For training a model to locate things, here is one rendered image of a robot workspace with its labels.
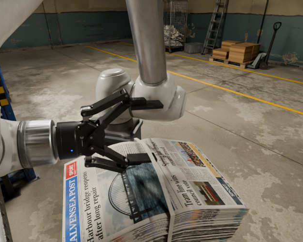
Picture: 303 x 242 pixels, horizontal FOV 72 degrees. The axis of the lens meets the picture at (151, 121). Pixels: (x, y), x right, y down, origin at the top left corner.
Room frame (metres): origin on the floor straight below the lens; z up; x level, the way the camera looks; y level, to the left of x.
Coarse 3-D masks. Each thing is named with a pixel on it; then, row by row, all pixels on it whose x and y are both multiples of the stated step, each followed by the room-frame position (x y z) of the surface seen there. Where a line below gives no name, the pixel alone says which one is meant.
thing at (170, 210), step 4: (136, 140) 0.52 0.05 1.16; (140, 140) 0.51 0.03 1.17; (144, 144) 0.46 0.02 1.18; (148, 148) 0.44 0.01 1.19; (148, 152) 0.42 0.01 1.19; (152, 156) 0.41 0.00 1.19; (152, 160) 0.39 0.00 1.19; (156, 164) 0.38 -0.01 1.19; (156, 168) 0.37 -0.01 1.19; (156, 172) 0.36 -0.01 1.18; (160, 172) 0.36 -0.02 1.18; (160, 176) 0.35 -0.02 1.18; (160, 180) 0.34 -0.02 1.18; (164, 184) 0.33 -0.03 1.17; (164, 188) 0.32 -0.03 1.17; (164, 192) 0.32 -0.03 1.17; (164, 196) 0.31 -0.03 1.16; (168, 196) 0.31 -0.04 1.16; (168, 200) 0.30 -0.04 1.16; (168, 204) 0.29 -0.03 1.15; (168, 208) 0.29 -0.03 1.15; (172, 208) 0.29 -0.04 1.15; (172, 212) 0.28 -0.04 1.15
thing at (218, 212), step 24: (168, 144) 0.54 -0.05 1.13; (192, 144) 0.59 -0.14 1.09; (168, 168) 0.42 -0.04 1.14; (192, 168) 0.44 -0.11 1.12; (216, 168) 0.48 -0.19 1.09; (192, 192) 0.34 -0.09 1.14; (216, 192) 0.37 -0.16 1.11; (192, 216) 0.29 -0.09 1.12; (216, 216) 0.31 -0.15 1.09; (240, 216) 0.34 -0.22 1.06; (192, 240) 0.30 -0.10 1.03; (216, 240) 0.33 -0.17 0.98
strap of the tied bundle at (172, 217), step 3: (135, 141) 0.55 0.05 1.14; (171, 216) 0.27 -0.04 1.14; (174, 216) 0.28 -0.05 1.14; (171, 219) 0.27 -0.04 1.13; (174, 219) 0.28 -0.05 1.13; (171, 222) 0.27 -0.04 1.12; (171, 225) 0.27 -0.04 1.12; (171, 228) 0.28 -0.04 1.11; (168, 231) 0.27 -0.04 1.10; (171, 231) 0.28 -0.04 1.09; (168, 234) 0.27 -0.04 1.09; (171, 234) 0.28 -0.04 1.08; (168, 237) 0.27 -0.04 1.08; (171, 237) 0.28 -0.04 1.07; (168, 240) 0.27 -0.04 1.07
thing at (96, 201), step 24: (120, 144) 0.52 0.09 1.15; (72, 168) 0.45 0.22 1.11; (96, 168) 0.43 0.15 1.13; (72, 192) 0.36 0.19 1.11; (96, 192) 0.35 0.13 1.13; (120, 192) 0.34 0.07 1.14; (72, 216) 0.30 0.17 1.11; (96, 216) 0.29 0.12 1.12; (120, 216) 0.28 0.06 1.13; (144, 216) 0.27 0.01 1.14; (72, 240) 0.25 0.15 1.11; (96, 240) 0.24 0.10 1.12; (120, 240) 0.24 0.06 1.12; (144, 240) 0.26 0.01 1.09
